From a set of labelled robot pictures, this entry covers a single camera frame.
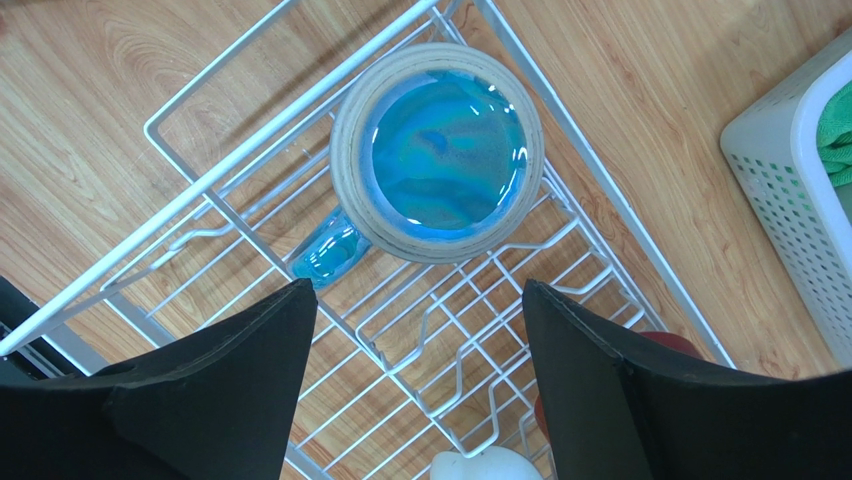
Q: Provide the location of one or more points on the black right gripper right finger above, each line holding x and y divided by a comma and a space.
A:
618, 405

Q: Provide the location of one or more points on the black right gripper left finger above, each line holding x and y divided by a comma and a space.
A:
217, 404

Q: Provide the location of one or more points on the dark red ceramic bowl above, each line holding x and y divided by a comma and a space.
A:
670, 340

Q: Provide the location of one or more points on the blue butterfly ceramic mug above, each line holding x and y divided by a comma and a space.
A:
436, 156

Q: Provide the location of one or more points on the white ceramic jar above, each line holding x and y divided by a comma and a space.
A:
493, 462

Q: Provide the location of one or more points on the white plastic laundry basket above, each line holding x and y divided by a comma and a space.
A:
772, 149

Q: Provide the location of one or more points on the bright green towel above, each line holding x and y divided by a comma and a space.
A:
833, 137

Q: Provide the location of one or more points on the white wire dish rack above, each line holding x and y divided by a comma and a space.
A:
162, 160

